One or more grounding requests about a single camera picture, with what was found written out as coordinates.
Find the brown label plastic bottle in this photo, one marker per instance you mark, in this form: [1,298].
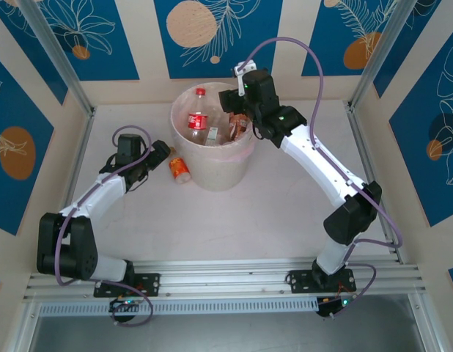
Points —
[238,126]

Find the aluminium frame post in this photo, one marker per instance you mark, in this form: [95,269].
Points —
[382,55]
[58,55]

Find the aluminium side rail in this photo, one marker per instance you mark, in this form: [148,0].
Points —
[353,115]
[81,146]

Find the beige round plastic bin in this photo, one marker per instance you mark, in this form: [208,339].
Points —
[215,172]

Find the small circuit board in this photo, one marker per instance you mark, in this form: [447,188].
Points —
[125,303]
[329,306]

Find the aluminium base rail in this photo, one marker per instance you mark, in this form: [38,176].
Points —
[226,278]

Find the orange label bottle brown cap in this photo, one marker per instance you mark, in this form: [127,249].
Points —
[179,166]

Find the red label bottle red cap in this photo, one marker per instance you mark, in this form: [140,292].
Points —
[198,121]

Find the grey metal panel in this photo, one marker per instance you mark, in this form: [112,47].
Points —
[226,335]

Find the small white carton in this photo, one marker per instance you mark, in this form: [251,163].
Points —
[212,135]

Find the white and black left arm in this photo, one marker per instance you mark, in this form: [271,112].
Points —
[98,194]

